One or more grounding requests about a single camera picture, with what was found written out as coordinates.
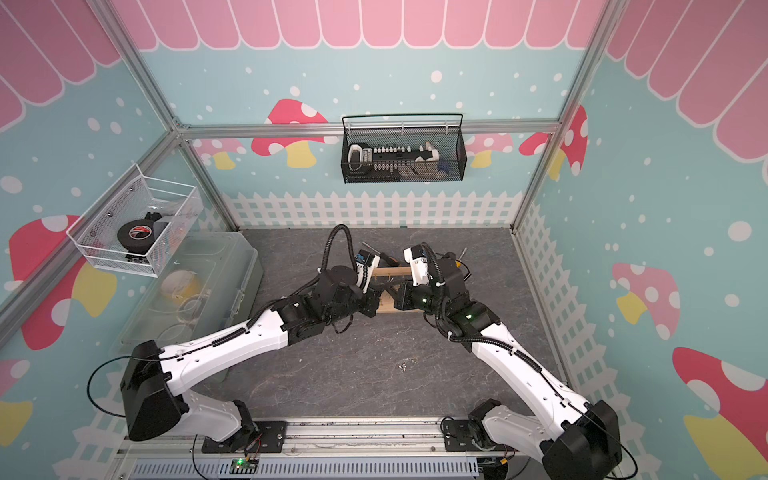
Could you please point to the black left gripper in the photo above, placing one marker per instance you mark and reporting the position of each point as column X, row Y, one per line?
column 372, row 297

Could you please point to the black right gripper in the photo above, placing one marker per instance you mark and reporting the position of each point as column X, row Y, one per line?
column 402, row 299

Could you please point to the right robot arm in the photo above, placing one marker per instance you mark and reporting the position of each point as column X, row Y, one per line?
column 571, row 437

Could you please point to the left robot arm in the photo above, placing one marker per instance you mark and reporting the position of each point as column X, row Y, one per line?
column 157, row 384

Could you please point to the wooden jewelry display stand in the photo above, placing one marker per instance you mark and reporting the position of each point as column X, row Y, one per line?
column 387, row 280

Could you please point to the orange black nut driver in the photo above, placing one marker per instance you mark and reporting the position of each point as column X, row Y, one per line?
column 384, row 257

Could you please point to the yellow black nut driver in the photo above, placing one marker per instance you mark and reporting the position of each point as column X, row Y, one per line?
column 459, row 258

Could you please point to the socket set in holder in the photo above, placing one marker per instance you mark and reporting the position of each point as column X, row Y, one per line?
column 392, row 163

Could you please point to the clear plastic storage box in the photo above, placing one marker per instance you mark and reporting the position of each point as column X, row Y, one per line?
column 210, row 283

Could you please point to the green lit circuit board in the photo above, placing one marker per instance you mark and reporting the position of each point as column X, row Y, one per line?
column 243, row 466

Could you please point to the black tape roll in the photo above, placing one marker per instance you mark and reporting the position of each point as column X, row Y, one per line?
column 137, row 236

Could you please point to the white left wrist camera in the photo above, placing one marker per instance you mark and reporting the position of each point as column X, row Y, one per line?
column 366, row 263

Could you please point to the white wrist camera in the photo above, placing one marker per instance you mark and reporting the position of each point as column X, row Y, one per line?
column 418, row 260
column 366, row 263

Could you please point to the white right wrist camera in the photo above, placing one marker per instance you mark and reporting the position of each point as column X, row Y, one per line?
column 418, row 260

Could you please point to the black mesh wall basket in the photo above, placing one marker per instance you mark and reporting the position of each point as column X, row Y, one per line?
column 443, row 130

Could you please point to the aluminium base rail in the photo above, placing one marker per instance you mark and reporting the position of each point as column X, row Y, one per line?
column 334, row 448

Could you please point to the white wire wall basket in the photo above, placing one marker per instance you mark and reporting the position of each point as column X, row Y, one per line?
column 174, row 207

